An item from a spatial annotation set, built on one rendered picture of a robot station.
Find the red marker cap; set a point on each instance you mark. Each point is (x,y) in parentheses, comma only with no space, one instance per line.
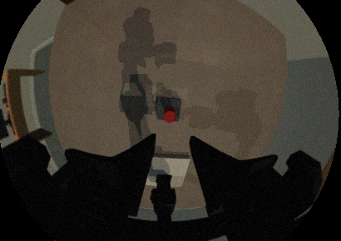
(169,114)

